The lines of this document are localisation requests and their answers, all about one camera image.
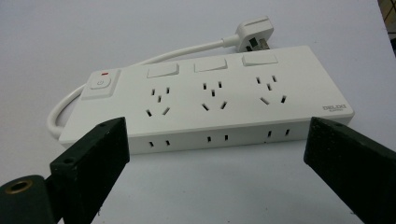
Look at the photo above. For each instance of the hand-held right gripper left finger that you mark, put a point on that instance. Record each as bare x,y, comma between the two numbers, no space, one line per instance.
93,161

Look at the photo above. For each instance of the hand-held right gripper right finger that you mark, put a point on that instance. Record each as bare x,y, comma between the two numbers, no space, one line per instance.
351,165

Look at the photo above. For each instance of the white power strip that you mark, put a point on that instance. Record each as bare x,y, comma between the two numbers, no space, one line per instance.
218,102

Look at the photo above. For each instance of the white power plug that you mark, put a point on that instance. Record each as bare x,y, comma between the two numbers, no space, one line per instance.
253,34

